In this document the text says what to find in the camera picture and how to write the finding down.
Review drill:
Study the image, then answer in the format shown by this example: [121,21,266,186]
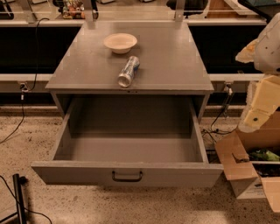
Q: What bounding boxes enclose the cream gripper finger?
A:
[235,39,257,63]

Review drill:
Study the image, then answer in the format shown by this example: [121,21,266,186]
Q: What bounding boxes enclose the grey top drawer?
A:
[31,95,222,187]

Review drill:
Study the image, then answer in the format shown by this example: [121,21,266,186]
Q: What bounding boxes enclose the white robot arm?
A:
[235,13,280,133]

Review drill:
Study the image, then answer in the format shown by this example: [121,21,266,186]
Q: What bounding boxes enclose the grey drawer cabinet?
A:
[46,20,214,117]

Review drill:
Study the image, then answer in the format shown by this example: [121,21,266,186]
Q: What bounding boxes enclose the green bag in box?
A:
[248,149,280,162]

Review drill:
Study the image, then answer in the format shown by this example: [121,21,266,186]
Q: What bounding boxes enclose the brown cardboard box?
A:
[215,111,280,213]

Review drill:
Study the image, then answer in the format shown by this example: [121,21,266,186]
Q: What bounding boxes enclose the silver blue drink can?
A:
[117,56,140,88]

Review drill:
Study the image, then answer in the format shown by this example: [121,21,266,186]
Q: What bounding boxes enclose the white paper bowl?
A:
[103,33,137,54]

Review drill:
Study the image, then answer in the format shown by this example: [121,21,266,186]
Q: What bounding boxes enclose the colourful items on shelf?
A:
[62,0,85,19]

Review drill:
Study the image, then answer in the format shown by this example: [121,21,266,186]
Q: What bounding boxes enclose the black stand pole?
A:
[0,174,27,224]

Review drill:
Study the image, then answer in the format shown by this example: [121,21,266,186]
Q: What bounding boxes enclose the black top drawer handle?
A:
[112,171,143,183]

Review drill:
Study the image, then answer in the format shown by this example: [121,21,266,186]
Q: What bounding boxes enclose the black cable left wall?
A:
[0,17,51,144]

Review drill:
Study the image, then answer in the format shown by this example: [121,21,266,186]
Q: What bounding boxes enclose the black cable bottom left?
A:
[0,174,53,224]

